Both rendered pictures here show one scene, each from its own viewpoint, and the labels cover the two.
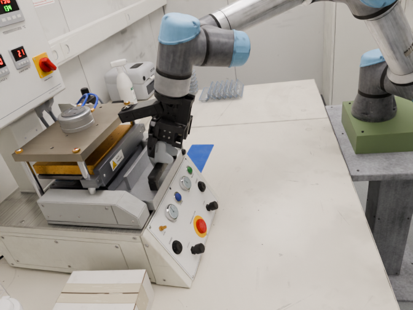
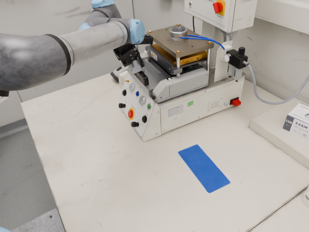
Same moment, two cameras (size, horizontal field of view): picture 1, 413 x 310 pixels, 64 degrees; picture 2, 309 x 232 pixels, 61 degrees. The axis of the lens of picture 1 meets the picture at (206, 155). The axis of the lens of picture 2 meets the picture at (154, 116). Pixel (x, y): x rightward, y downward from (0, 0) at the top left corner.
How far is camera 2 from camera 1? 158 cm
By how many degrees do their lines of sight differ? 100
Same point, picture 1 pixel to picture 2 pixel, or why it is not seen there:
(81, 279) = not seen: hidden behind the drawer
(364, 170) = (44, 220)
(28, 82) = (209, 8)
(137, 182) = (146, 70)
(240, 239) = (111, 127)
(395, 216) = not seen: outside the picture
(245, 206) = (122, 145)
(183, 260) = (122, 97)
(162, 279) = not seen: hidden behind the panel
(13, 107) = (198, 12)
